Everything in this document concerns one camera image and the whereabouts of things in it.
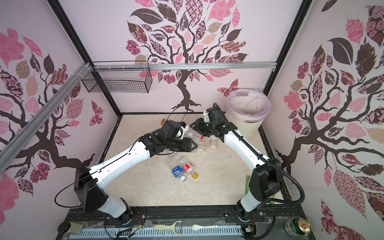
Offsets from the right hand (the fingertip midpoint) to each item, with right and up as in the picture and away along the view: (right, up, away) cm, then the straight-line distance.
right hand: (192, 125), depth 80 cm
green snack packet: (+32, -32, +5) cm, 46 cm away
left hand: (+1, -12, -5) cm, 13 cm away
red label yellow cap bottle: (-2, -25, +5) cm, 26 cm away
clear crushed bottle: (-10, -23, +12) cm, 27 cm away
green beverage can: (+46, -44, -18) cm, 66 cm away
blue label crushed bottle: (-8, -27, +3) cm, 28 cm away
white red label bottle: (+14, -12, +20) cm, 27 cm away
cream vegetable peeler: (-9, -49, -10) cm, 51 cm away
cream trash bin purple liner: (+38, +11, +20) cm, 45 cm away
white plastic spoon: (+3, -50, -9) cm, 51 cm away
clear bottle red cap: (0, -5, -4) cm, 6 cm away
